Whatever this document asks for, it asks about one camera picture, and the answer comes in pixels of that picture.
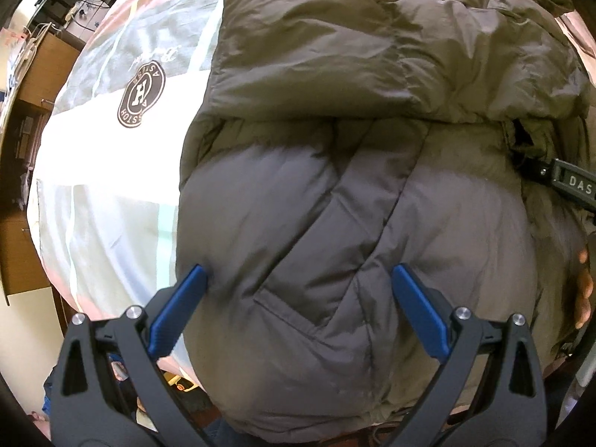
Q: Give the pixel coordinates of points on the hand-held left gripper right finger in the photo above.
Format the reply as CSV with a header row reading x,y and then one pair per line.
x,y
419,307

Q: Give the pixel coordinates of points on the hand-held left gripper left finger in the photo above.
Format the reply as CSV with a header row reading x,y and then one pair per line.
x,y
179,307

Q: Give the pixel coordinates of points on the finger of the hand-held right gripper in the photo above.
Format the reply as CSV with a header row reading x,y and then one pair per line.
x,y
531,165

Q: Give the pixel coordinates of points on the brown puffer jacket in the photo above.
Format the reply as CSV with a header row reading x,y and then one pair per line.
x,y
326,172

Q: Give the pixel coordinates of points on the person's right hand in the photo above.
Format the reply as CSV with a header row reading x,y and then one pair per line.
x,y
585,288

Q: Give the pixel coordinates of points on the person's blue trousers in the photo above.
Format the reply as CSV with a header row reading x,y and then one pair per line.
x,y
228,435

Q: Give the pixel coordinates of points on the plaid bed blanket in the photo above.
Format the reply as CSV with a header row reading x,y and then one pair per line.
x,y
93,195

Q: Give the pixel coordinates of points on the wooden cabinet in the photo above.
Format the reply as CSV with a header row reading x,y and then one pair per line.
x,y
49,74

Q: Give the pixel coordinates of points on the white floral storage box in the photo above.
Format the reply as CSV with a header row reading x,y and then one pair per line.
x,y
91,14

